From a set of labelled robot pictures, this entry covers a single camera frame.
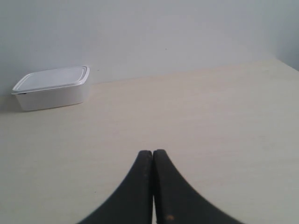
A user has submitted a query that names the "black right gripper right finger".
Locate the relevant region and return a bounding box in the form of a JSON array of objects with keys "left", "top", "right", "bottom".
[{"left": 153, "top": 149, "right": 241, "bottom": 224}]

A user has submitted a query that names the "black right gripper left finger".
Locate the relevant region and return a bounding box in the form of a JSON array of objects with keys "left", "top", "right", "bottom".
[{"left": 80, "top": 150, "right": 153, "bottom": 224}]

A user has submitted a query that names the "white lidded plastic container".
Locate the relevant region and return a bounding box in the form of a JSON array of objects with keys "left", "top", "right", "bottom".
[{"left": 11, "top": 66, "right": 91, "bottom": 111}]

